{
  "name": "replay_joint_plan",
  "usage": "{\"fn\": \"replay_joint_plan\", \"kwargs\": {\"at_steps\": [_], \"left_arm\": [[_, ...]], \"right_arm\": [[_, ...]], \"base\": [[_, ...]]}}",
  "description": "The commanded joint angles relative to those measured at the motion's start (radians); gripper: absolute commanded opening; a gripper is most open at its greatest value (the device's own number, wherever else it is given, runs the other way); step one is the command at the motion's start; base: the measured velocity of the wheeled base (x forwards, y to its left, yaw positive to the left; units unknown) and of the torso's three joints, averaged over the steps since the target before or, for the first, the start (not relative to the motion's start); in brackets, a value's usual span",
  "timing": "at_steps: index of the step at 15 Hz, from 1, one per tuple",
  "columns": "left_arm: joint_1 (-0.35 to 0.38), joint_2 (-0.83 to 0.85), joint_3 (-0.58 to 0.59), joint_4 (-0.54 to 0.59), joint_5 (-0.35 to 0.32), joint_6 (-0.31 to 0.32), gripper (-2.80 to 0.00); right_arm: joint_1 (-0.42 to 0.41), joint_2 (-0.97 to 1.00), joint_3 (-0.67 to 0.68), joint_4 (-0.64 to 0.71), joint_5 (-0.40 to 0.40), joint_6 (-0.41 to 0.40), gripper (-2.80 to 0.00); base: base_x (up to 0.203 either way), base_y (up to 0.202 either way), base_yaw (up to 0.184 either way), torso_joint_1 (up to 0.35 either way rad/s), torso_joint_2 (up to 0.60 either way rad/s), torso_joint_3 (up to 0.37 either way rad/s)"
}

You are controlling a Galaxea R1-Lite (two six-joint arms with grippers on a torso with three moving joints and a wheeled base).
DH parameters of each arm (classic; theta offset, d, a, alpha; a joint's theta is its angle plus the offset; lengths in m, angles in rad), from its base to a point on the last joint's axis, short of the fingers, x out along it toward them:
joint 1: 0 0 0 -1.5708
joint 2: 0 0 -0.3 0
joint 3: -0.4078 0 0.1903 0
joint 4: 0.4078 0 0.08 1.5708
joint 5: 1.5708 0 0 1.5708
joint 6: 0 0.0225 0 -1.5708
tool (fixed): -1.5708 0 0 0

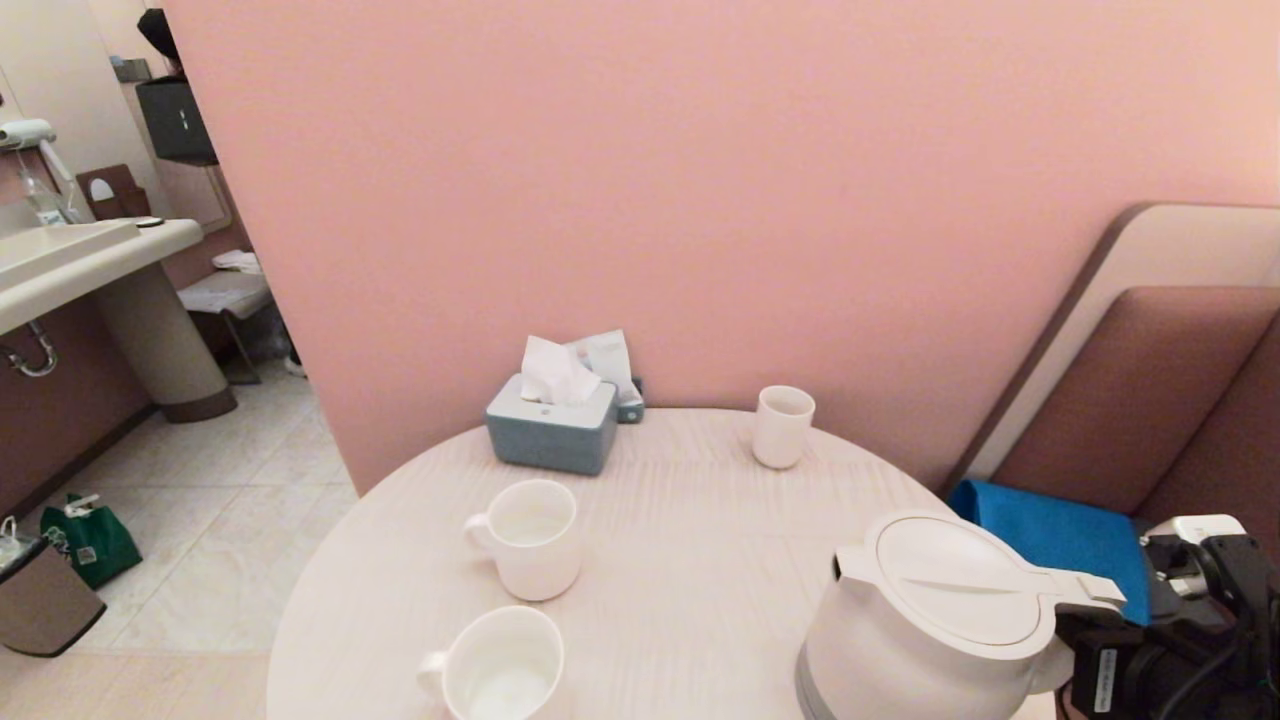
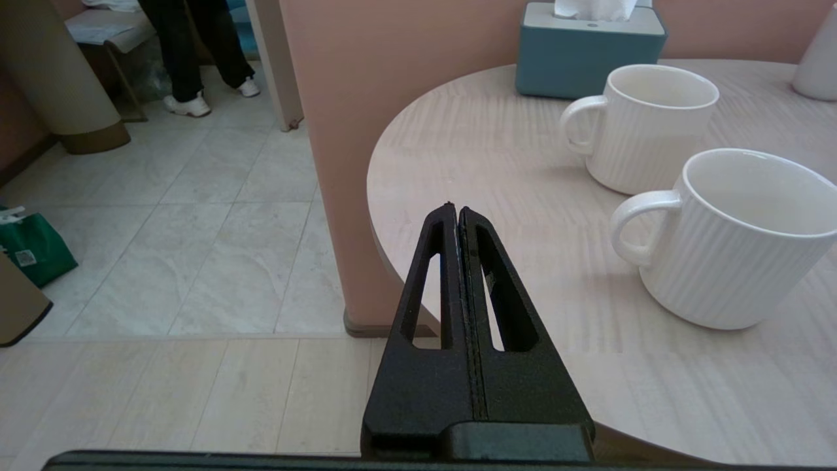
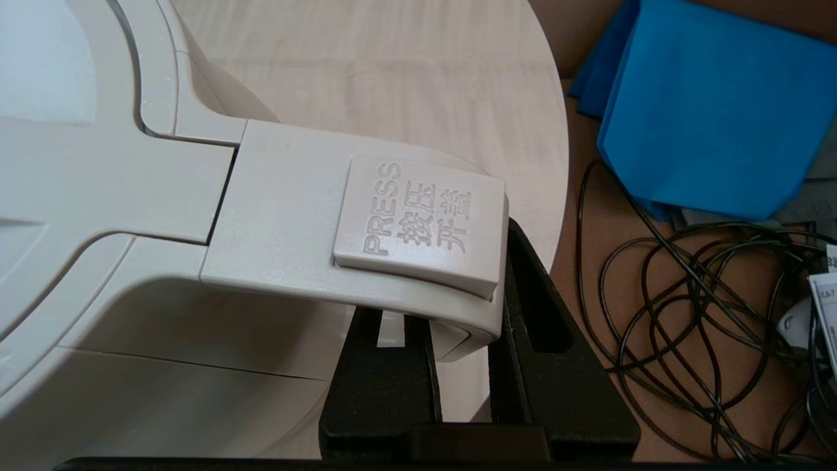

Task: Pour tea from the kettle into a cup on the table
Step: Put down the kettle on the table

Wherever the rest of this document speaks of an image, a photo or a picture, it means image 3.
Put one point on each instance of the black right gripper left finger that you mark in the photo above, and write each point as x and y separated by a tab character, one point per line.
382	386

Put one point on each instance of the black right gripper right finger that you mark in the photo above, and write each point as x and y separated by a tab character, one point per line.
556	366

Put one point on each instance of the white electric kettle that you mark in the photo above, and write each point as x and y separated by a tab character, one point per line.
196	261

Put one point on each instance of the white printed paper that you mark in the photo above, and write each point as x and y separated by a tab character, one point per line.
825	307

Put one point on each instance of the brown upholstered sofa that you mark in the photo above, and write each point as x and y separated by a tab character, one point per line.
601	275

